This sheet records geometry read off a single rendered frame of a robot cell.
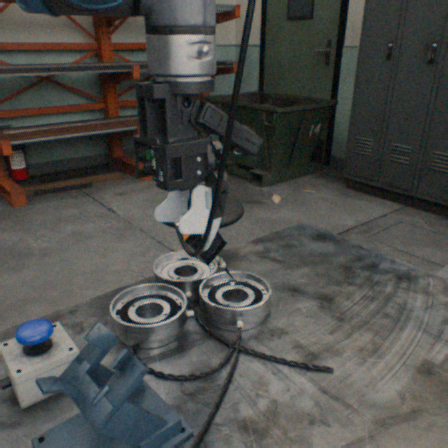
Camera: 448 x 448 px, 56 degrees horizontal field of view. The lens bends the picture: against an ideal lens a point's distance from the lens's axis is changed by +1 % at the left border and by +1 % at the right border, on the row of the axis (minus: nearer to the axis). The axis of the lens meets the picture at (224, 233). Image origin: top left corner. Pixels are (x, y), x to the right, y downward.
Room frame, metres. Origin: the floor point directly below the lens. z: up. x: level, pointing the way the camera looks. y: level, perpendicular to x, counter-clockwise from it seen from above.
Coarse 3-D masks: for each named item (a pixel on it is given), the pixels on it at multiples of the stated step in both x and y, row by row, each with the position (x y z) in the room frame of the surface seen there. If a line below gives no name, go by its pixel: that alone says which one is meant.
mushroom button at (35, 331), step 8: (32, 320) 0.40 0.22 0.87; (40, 320) 0.40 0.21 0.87; (48, 320) 0.41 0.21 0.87; (24, 328) 0.39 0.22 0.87; (32, 328) 0.39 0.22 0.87; (40, 328) 0.39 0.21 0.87; (48, 328) 0.39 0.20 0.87; (16, 336) 0.38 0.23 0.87; (24, 336) 0.38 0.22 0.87; (32, 336) 0.38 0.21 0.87; (40, 336) 0.38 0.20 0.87; (48, 336) 0.39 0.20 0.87; (24, 344) 0.37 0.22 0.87; (32, 344) 0.37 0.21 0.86; (40, 344) 0.39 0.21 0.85
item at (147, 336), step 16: (144, 288) 0.53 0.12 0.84; (160, 288) 0.54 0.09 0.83; (176, 288) 0.53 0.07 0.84; (112, 304) 0.49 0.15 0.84; (144, 304) 0.51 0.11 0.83; (160, 304) 0.50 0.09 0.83; (112, 320) 0.46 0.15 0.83; (144, 320) 0.46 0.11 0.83; (176, 320) 0.46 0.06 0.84; (128, 336) 0.44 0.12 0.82; (144, 336) 0.44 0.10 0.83; (160, 336) 0.44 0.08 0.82; (176, 336) 0.46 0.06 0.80
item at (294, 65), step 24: (264, 0) 5.03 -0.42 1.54; (288, 0) 4.76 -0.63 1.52; (312, 0) 4.52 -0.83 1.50; (336, 0) 4.31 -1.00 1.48; (264, 24) 5.02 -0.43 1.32; (288, 24) 4.75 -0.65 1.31; (312, 24) 4.51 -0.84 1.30; (336, 24) 4.29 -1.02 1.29; (264, 48) 5.01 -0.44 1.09; (288, 48) 4.74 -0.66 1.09; (312, 48) 4.49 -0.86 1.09; (336, 48) 4.26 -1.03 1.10; (264, 72) 5.01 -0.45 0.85; (288, 72) 4.72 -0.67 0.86; (312, 72) 4.47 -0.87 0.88; (336, 72) 4.23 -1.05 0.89; (312, 96) 4.45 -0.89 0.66; (336, 96) 4.21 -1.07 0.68
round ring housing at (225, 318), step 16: (224, 272) 0.57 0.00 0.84; (240, 272) 0.57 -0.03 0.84; (224, 288) 0.54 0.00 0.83; (240, 288) 0.54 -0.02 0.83; (208, 304) 0.49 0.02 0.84; (224, 304) 0.50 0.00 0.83; (240, 304) 0.50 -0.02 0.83; (208, 320) 0.50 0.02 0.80; (224, 320) 0.48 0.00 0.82; (240, 320) 0.47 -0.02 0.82; (256, 320) 0.48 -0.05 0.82
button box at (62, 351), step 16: (64, 336) 0.41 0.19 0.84; (0, 352) 0.39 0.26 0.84; (16, 352) 0.38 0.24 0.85; (32, 352) 0.38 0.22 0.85; (48, 352) 0.38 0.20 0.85; (64, 352) 0.38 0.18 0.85; (16, 368) 0.36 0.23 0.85; (32, 368) 0.36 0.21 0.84; (48, 368) 0.37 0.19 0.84; (64, 368) 0.38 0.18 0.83; (0, 384) 0.36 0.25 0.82; (16, 384) 0.34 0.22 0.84; (32, 384) 0.35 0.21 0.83; (32, 400) 0.35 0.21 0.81
